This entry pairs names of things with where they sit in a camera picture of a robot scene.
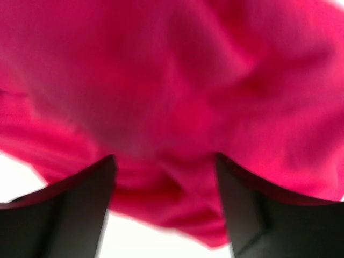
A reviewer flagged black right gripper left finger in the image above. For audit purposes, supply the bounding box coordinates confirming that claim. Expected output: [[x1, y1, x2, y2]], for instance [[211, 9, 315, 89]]
[[1, 155, 117, 257]]

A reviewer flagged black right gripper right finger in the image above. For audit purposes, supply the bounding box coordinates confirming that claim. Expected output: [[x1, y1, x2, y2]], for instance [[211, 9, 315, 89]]
[[216, 154, 343, 257]]

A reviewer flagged red t shirt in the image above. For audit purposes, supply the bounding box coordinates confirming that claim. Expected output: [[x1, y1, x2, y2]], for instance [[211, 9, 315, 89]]
[[1, 1, 343, 247]]

